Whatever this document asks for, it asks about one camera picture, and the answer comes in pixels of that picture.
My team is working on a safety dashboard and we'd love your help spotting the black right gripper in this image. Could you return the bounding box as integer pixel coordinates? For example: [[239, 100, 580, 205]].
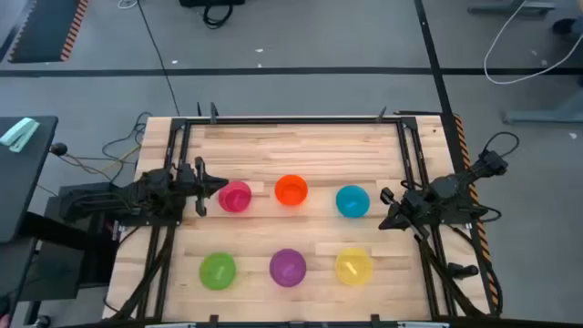
[[378, 187, 430, 239]]

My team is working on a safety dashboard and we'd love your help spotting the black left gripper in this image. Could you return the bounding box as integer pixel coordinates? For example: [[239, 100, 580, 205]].
[[175, 157, 230, 218]]

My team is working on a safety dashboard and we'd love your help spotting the pink plastic bowl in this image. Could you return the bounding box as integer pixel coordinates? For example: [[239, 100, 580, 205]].
[[217, 179, 253, 214]]

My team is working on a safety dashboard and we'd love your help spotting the blue plastic bowl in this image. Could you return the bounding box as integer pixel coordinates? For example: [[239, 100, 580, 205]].
[[335, 184, 372, 220]]

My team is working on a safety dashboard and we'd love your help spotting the yellow plastic bowl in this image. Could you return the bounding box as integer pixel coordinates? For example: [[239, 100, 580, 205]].
[[334, 247, 374, 287]]

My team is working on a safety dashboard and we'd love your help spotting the green plastic bowl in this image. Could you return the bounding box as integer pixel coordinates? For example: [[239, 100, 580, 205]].
[[199, 251, 238, 292]]

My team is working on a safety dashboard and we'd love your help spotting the purple plastic bowl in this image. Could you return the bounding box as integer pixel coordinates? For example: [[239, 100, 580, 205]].
[[269, 248, 308, 289]]

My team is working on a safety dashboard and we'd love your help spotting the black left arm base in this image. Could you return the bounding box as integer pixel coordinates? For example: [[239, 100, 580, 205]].
[[44, 180, 120, 225]]

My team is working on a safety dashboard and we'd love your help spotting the orange plastic bowl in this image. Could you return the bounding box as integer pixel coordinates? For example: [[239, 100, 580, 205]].
[[273, 173, 310, 207]]

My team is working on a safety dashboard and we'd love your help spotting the black cabinet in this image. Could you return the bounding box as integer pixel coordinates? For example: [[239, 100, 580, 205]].
[[17, 211, 118, 302]]

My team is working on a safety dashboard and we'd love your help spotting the grey desk foot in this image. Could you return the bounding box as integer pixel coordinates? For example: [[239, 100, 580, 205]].
[[466, 0, 557, 15], [502, 88, 583, 126]]

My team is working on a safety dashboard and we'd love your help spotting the black side table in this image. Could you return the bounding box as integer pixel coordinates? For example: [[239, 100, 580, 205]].
[[0, 115, 59, 245]]

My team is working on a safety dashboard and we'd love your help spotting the teal flat object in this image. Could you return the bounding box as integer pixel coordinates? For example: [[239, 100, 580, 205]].
[[0, 117, 41, 154]]

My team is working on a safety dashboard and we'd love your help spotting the black mat with orange-striped edge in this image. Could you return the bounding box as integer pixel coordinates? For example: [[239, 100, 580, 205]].
[[6, 0, 90, 64]]

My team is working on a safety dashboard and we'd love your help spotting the person's foot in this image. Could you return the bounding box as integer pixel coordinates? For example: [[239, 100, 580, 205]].
[[551, 16, 583, 36]]

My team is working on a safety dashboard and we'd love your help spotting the black frame clamp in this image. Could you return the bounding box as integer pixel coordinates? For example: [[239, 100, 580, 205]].
[[446, 261, 480, 280]]

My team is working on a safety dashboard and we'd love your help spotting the black cable bundle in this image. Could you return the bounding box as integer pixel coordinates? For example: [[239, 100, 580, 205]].
[[63, 110, 153, 184]]

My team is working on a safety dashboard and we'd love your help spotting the black aluminium rig frame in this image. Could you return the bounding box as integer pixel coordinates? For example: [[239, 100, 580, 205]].
[[108, 102, 491, 328]]

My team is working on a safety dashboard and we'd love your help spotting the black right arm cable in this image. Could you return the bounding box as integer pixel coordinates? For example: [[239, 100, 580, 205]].
[[480, 130, 521, 159]]

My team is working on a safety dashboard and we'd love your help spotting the thin black floor cable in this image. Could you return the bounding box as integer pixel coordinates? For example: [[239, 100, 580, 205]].
[[135, 0, 181, 118]]

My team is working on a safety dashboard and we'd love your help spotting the black coiled floor cable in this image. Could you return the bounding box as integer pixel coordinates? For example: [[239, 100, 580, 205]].
[[201, 4, 234, 30]]

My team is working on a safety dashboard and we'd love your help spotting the white floor cable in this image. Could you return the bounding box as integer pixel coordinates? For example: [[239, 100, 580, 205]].
[[483, 0, 583, 86]]

